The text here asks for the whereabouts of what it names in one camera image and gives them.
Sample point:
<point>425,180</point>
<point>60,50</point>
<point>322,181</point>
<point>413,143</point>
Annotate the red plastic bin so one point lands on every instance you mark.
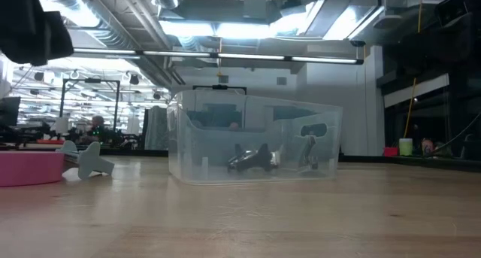
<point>391,151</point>

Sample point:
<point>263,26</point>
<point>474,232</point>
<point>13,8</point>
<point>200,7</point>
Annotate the grey fabric panel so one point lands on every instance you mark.
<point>156,128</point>

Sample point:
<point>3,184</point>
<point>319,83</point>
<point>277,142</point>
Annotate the person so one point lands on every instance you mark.
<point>98,123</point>

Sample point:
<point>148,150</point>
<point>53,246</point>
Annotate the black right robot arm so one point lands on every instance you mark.
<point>458,10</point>

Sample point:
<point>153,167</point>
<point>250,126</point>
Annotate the black rig frame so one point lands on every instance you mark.
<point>219,87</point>
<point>90,80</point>

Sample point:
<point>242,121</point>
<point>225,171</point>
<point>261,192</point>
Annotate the pink tape roll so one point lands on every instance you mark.
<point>30,169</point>

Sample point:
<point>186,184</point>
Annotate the long LED light bar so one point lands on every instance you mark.
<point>248,56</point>

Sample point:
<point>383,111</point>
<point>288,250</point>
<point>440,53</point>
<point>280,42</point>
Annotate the green cup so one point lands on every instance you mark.
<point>406,147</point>

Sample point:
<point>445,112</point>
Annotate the clear plastic bag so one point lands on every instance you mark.
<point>210,167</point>

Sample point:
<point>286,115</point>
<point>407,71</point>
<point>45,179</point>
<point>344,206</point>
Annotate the dark grey staple remover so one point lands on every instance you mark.
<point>250,161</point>

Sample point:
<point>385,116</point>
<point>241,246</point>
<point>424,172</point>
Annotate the computer monitor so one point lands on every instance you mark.
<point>9,111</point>

